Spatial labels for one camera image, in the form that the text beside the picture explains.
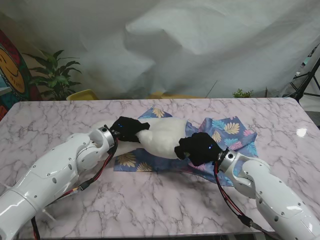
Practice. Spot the white backdrop sheet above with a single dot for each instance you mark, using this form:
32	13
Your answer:
160	45

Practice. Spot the white pillow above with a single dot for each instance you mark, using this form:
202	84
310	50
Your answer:
165	137

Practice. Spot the colourful smiley face board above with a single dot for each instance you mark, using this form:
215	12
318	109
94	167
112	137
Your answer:
12	72

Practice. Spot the white zip tie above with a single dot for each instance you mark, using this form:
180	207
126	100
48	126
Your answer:
48	215

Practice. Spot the large green potted plant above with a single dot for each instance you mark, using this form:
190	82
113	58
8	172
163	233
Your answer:
56	77

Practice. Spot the small green plant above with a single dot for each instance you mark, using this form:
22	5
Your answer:
242	94

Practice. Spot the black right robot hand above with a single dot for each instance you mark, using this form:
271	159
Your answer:
200	150

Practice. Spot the yellow plastic chair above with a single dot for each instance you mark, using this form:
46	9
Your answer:
82	95

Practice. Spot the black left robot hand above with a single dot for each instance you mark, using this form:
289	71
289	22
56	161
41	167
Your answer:
128	128

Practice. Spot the blue leaf print pillowcase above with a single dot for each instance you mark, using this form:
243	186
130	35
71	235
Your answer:
232	135

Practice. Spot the black tripod stand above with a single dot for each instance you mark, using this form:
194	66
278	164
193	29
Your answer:
306	82

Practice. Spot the thin brown stick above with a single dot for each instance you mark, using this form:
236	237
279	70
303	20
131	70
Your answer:
211	89

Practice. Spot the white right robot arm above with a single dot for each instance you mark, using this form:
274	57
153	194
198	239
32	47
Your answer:
272	192

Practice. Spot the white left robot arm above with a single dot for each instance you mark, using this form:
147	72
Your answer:
57	170

